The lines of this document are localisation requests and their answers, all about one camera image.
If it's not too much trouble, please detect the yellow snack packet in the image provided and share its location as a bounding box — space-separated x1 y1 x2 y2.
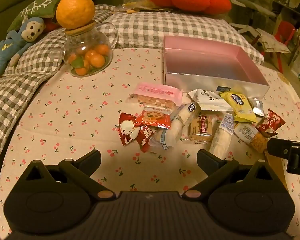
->
219 92 258 123

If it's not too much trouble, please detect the orange plush lid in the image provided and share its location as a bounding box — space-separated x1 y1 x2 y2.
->
56 0 96 30

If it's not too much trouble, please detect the pile of small oranges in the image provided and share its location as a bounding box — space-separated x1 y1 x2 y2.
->
69 44 107 77

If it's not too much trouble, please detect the pink snack packet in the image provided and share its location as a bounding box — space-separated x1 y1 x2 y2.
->
126 82 183 109

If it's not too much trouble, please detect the silver snack packet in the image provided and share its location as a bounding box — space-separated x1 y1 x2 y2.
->
247 98 266 117

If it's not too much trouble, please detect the red cookie packet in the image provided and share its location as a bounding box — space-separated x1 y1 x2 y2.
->
136 107 171 130

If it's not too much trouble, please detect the red candy packet white face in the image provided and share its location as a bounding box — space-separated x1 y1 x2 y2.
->
119 112 142 146

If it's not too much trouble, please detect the red plastic chair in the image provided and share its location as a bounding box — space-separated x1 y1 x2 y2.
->
264 21 297 73

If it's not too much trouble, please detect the clear snack packet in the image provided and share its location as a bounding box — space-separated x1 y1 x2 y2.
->
150 127 177 152

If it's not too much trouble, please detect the pink cardboard box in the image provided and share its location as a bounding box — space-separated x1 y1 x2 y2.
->
162 35 270 99

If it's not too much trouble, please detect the green patterned pillow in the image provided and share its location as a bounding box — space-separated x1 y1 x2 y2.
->
6 0 98 33

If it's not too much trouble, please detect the red zigzag-edged snack packet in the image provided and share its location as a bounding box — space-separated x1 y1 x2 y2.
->
255 109 286 139

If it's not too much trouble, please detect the cherry print bedsheet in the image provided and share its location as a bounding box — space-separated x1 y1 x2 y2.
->
0 47 300 240

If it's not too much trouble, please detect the dark green sofa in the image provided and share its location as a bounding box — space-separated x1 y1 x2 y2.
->
0 0 42 65

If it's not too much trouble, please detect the long white bread packet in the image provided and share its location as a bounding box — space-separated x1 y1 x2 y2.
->
209 113 234 160
170 102 199 143

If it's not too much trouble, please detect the glass jar with cork lid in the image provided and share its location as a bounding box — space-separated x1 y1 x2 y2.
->
62 21 119 77

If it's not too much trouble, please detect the crumpled newspaper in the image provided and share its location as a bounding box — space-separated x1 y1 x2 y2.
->
255 29 292 54

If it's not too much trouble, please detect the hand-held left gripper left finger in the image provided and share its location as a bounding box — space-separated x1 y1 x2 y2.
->
23 149 117 202

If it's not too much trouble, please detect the small red cushion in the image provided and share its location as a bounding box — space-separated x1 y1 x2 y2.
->
44 19 61 32

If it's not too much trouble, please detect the grey checked blanket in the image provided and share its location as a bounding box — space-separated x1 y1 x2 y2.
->
0 27 68 183

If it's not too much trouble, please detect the yellow plastic packet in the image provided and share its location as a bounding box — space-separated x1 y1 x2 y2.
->
122 0 171 13

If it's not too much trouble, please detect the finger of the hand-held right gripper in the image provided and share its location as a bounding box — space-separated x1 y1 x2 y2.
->
267 137 292 161

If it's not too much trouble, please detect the blue monkey plush toy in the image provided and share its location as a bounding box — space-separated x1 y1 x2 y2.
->
0 17 46 77

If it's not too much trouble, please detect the orange and white snack packet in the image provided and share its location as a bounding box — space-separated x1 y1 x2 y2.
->
233 122 269 154

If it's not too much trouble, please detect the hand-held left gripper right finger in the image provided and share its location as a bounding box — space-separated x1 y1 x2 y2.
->
181 149 278 202

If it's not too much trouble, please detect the white packet black print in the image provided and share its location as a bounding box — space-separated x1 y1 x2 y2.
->
187 89 234 112

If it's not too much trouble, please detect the grey checked pillow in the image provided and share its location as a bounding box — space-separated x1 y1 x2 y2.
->
94 4 264 64

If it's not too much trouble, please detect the small red snack packet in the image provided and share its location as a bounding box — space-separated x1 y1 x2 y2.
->
137 126 159 153

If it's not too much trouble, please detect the brown biscuit packet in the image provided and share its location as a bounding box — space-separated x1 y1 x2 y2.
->
188 115 215 144

